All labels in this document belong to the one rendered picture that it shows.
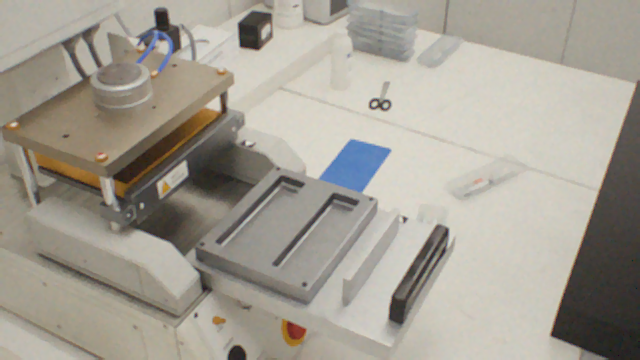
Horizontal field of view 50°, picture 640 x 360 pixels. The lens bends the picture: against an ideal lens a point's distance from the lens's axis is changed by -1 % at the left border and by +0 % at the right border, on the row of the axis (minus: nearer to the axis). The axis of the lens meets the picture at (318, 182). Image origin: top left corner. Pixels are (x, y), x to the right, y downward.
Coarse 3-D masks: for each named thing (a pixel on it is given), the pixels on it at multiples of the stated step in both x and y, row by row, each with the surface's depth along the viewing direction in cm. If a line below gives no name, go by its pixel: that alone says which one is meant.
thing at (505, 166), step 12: (504, 156) 142; (480, 168) 138; (492, 168) 138; (504, 168) 138; (516, 168) 138; (456, 180) 135; (468, 180) 135; (480, 180) 135; (492, 180) 135; (456, 192) 132; (468, 192) 132
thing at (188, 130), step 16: (208, 112) 100; (176, 128) 97; (192, 128) 97; (160, 144) 93; (176, 144) 93; (48, 160) 92; (144, 160) 90; (160, 160) 91; (48, 176) 94; (64, 176) 93; (80, 176) 90; (96, 176) 88; (112, 176) 88; (128, 176) 88; (144, 176) 89; (96, 192) 90
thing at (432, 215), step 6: (420, 204) 129; (426, 204) 129; (420, 210) 127; (426, 210) 127; (432, 210) 127; (438, 210) 127; (444, 210) 127; (420, 216) 126; (426, 216) 126; (432, 216) 126; (438, 216) 126; (444, 216) 126; (426, 222) 125; (432, 222) 125; (438, 222) 125; (444, 222) 125
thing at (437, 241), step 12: (444, 228) 87; (432, 240) 85; (444, 240) 86; (420, 252) 83; (432, 252) 83; (444, 252) 89; (420, 264) 82; (432, 264) 84; (408, 276) 80; (420, 276) 80; (396, 288) 79; (408, 288) 78; (396, 300) 78; (408, 300) 78; (396, 312) 78
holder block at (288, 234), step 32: (256, 192) 95; (288, 192) 98; (320, 192) 95; (352, 192) 95; (224, 224) 90; (256, 224) 92; (288, 224) 90; (320, 224) 92; (352, 224) 90; (224, 256) 85; (256, 256) 85; (288, 256) 87; (320, 256) 85; (288, 288) 82
